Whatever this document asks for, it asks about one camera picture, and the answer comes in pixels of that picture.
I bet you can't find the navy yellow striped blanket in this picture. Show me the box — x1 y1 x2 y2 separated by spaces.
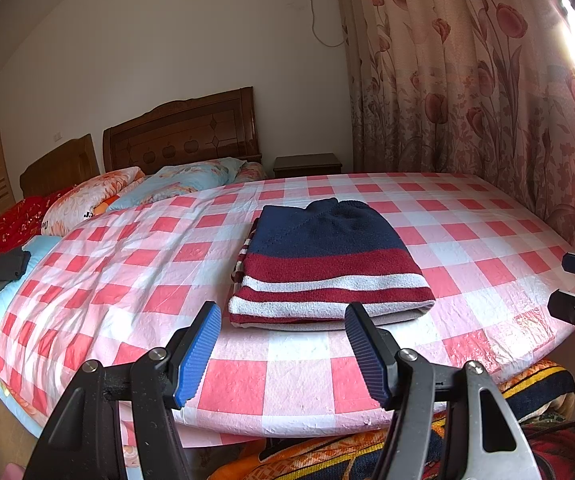
208 360 575 480

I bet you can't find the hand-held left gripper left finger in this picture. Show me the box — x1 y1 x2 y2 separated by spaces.
22 301 223 480

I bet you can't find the red patterned blanket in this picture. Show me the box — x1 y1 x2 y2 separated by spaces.
0 185 76 301

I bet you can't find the orange floral pillow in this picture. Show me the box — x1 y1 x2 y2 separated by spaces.
42 166 146 237

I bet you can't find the small pink floral pillow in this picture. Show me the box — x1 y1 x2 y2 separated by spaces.
235 161 268 183

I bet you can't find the pink checkered bed sheet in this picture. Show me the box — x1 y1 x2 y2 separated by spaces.
0 172 575 436

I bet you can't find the red floral jacket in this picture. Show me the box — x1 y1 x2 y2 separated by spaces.
522 415 575 480

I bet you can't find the light blue floral pillow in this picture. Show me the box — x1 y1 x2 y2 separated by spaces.
106 157 247 211

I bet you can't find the red grey striped knit sweater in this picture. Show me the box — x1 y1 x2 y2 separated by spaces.
228 198 437 332

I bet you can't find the small wooden headboard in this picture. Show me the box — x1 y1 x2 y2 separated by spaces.
20 133 101 198

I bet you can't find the dark cloth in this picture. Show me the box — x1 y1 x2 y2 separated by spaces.
0 247 32 295

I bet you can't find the pink floral curtain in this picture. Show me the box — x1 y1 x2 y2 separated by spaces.
330 0 575 241

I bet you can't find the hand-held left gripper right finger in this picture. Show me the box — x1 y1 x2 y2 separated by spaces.
344 301 548 480

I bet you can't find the large carved wooden headboard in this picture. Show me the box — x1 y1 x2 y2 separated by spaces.
102 86 263 173

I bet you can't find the dark wooden nightstand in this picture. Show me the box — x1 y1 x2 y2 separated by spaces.
273 153 343 179

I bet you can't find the white wall cable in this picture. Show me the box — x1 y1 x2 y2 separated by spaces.
305 0 345 48

